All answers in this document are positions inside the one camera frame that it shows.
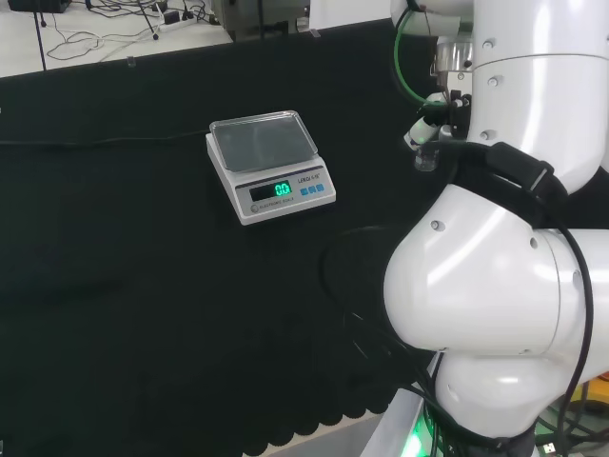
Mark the yellow stop button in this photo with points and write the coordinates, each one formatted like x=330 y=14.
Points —
x=592 y=395

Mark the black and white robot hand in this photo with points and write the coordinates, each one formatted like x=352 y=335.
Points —
x=459 y=116

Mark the white electronic balance steel pan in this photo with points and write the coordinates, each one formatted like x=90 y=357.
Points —
x=266 y=143

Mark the grey metal box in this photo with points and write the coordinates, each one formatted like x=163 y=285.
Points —
x=257 y=16

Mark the black tripod leg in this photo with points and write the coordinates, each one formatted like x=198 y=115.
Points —
x=40 y=33
x=151 y=24

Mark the silver usb plug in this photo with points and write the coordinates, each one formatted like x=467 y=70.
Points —
x=549 y=447

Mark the white power strip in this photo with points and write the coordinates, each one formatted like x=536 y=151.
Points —
x=171 y=20

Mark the pale board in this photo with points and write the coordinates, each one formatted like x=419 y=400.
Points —
x=347 y=12

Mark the black table cloth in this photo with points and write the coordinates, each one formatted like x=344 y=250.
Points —
x=143 y=285

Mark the small clear glass beaker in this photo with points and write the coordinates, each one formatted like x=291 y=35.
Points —
x=426 y=162

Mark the black box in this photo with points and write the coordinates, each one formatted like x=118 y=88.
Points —
x=38 y=5

